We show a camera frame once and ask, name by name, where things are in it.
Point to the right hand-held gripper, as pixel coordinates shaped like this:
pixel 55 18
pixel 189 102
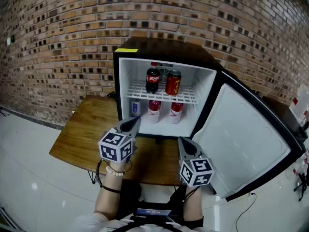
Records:
pixel 195 171

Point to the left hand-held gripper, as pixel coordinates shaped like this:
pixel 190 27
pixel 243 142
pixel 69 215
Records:
pixel 113 146

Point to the dark cola bottle red label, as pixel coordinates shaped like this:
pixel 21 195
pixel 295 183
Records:
pixel 152 78

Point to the black mini fridge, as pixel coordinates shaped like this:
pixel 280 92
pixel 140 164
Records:
pixel 169 49

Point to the person's right forearm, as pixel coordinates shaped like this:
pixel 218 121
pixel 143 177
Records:
pixel 193 202

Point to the person's left forearm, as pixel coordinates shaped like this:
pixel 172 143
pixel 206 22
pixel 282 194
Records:
pixel 108 199

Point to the mini fridge door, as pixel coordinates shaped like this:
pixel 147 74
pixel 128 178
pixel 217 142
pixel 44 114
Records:
pixel 241 139

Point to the blue and white can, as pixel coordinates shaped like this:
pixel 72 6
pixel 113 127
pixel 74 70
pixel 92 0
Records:
pixel 136 108

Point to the red and white drink bottle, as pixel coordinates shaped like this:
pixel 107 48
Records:
pixel 154 112
pixel 176 113

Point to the wooden table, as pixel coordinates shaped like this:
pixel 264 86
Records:
pixel 91 129

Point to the red drink can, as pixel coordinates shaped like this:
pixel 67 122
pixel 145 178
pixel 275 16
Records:
pixel 173 83

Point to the person's black trousers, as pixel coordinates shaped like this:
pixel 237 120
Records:
pixel 130 192

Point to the black wrist band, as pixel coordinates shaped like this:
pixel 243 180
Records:
pixel 111 190

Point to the chest-mounted device blue screen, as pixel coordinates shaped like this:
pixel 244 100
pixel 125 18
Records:
pixel 153 211

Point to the yellow sticker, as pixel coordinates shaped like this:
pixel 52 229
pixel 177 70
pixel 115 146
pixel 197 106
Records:
pixel 126 50

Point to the dark cabinet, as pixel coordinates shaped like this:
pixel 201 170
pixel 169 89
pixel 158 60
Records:
pixel 282 115

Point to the white shirt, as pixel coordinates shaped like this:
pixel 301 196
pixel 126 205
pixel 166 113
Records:
pixel 96 223

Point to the clear plastic bottles red labels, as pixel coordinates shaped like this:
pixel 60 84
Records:
pixel 299 165

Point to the black tripod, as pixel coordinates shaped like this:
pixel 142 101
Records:
pixel 301 185

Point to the pack of clear plastic bottles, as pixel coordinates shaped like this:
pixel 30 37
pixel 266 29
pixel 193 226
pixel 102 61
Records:
pixel 300 103

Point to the metal rack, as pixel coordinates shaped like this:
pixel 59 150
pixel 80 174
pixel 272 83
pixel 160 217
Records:
pixel 6 220

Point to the wall switch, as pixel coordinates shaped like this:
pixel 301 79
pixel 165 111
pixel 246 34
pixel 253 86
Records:
pixel 10 40

